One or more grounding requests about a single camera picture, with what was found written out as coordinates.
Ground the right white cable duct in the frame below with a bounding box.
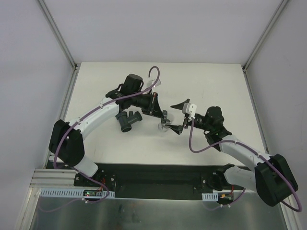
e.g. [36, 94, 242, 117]
[201, 192, 219, 202]

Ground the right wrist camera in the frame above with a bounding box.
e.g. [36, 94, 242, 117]
[182, 103, 197, 118]

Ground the left aluminium corner post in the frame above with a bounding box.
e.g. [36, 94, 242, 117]
[36, 0, 78, 70]

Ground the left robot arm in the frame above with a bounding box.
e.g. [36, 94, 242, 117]
[48, 74, 165, 186]

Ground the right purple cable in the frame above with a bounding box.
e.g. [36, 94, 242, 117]
[189, 118, 302, 213]

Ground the aluminium frame rail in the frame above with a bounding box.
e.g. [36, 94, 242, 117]
[30, 169, 76, 188]

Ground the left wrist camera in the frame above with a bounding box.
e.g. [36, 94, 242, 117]
[146, 79, 161, 93]

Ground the aluminium corner post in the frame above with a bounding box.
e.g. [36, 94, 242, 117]
[36, 0, 78, 70]
[242, 0, 290, 73]

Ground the left white cable duct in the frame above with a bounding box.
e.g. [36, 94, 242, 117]
[40, 188, 115, 199]

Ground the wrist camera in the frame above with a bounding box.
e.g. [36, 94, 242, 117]
[146, 79, 161, 93]
[182, 103, 197, 118]

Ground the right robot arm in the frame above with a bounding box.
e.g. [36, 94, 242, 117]
[168, 99, 298, 207]

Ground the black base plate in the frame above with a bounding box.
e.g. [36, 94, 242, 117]
[73, 163, 242, 200]

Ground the white cable duct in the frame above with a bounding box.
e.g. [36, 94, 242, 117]
[201, 192, 219, 202]
[40, 188, 115, 199]

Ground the grey pipe tee fitting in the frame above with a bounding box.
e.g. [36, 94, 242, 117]
[116, 111, 142, 133]

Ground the right aluminium corner post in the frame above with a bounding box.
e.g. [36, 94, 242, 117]
[242, 0, 290, 73]

